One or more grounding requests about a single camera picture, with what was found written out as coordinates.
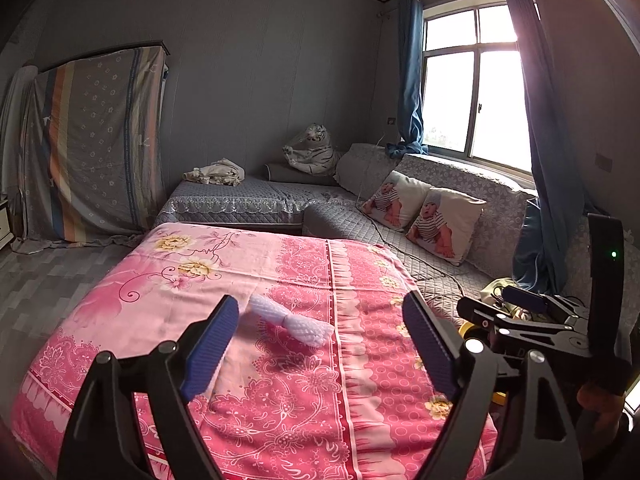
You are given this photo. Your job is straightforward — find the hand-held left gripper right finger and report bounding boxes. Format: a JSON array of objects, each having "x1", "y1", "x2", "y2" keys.
[{"x1": 401, "y1": 290, "x2": 585, "y2": 480}]

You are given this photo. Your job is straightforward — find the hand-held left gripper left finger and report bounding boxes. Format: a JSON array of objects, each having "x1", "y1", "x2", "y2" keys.
[{"x1": 56, "y1": 294, "x2": 241, "y2": 480}]

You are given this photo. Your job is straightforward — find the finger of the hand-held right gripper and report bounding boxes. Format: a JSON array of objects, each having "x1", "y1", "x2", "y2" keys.
[
  {"x1": 456, "y1": 296, "x2": 582, "y2": 362},
  {"x1": 501, "y1": 285, "x2": 592, "y2": 324}
]

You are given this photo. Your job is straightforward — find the yellow-rimmed trash bin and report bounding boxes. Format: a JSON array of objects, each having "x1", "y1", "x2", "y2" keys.
[{"x1": 459, "y1": 320, "x2": 509, "y2": 407}]

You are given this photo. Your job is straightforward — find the white foam net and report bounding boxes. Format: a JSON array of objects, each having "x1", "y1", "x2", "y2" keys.
[{"x1": 248, "y1": 294, "x2": 335, "y2": 347}]

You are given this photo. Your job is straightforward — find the person's right hand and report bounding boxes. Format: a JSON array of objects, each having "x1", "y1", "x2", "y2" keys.
[{"x1": 577, "y1": 380, "x2": 626, "y2": 432}]

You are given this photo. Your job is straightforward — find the green cloth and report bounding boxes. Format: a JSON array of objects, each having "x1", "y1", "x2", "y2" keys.
[{"x1": 480, "y1": 277, "x2": 516, "y2": 311}]

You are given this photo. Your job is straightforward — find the pink floral blanket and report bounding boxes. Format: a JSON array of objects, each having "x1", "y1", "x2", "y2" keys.
[{"x1": 10, "y1": 222, "x2": 499, "y2": 480}]

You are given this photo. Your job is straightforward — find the baby print pillow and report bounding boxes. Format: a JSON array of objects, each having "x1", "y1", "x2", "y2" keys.
[
  {"x1": 361, "y1": 170, "x2": 434, "y2": 232},
  {"x1": 405, "y1": 187, "x2": 487, "y2": 267}
]

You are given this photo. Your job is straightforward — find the long blue curtain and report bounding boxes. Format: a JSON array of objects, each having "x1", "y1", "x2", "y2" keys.
[{"x1": 500, "y1": 0, "x2": 586, "y2": 297}]

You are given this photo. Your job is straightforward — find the grey quilted sofa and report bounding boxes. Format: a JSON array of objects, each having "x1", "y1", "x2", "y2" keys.
[{"x1": 152, "y1": 142, "x2": 640, "y2": 361}]

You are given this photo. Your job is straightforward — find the cream crumpled cloth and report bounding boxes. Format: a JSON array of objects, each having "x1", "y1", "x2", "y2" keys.
[{"x1": 182, "y1": 158, "x2": 246, "y2": 187}]

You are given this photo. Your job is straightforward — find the grey bolster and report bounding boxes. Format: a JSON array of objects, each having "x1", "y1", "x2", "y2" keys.
[{"x1": 265, "y1": 161, "x2": 336, "y2": 186}]

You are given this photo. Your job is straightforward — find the grey lace cushion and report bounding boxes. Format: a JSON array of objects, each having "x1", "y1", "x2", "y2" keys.
[{"x1": 334, "y1": 142, "x2": 396, "y2": 196}]

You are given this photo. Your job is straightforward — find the window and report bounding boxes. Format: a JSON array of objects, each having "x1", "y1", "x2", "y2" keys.
[{"x1": 420, "y1": 0, "x2": 534, "y2": 176}]

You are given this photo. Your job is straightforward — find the white tiger plush toy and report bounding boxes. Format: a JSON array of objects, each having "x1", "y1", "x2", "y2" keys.
[{"x1": 282, "y1": 123, "x2": 337, "y2": 176}]

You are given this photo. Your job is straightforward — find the striped sheet cover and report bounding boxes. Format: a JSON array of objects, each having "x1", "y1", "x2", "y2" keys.
[{"x1": 10, "y1": 45, "x2": 169, "y2": 254}]

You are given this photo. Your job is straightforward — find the white hanging cloth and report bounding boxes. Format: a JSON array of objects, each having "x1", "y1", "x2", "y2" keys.
[{"x1": 0, "y1": 65, "x2": 39, "y2": 202}]

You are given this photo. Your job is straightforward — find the grey cable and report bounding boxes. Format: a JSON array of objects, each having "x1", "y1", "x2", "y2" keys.
[{"x1": 356, "y1": 192, "x2": 453, "y2": 278}]

